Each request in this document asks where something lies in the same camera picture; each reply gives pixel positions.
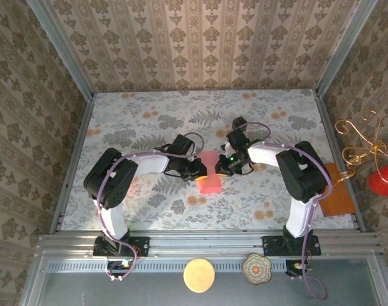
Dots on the floral tablecloth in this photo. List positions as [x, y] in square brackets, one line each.
[149, 108]

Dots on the aluminium frame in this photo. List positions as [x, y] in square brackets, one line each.
[213, 239]

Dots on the pink paper sheet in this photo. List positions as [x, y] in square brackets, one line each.
[210, 186]

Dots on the round cork coaster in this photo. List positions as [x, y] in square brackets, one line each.
[198, 275]

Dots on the small circuit board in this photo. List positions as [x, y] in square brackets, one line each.
[119, 266]
[296, 267]

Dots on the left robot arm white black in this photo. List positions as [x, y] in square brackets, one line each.
[111, 181]

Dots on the small black round knob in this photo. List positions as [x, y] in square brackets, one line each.
[239, 122]

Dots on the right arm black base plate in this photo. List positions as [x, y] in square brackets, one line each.
[272, 247]

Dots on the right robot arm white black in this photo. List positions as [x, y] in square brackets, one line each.
[305, 178]

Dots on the brown rectangular mat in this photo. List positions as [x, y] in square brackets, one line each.
[339, 201]

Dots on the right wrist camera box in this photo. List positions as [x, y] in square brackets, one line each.
[238, 139]

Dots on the red ornament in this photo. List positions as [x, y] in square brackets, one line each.
[383, 181]

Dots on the floral patterned dish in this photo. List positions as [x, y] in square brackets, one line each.
[256, 269]

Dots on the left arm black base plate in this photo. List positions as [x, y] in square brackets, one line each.
[139, 247]

